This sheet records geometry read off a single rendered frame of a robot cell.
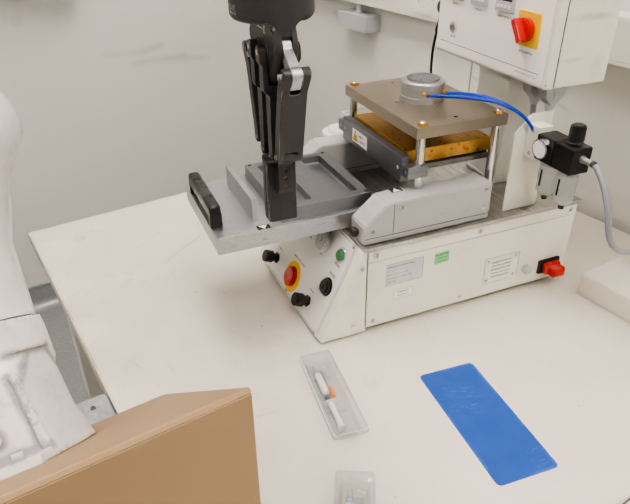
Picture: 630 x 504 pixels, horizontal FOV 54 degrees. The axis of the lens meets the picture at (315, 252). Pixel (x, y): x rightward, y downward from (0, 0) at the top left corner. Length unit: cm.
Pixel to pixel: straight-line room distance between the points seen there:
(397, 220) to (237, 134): 171
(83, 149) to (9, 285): 179
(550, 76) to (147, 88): 168
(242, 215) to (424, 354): 39
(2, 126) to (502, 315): 89
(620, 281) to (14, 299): 104
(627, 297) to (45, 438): 99
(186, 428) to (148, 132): 205
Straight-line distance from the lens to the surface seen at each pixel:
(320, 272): 112
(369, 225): 101
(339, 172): 113
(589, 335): 121
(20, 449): 66
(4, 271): 69
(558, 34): 109
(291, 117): 55
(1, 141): 68
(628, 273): 134
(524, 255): 125
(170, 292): 126
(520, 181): 117
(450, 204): 108
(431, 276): 113
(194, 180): 109
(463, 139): 113
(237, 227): 101
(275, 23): 54
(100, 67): 240
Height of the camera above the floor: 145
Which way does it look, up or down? 31 degrees down
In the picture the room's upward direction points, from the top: 1 degrees counter-clockwise
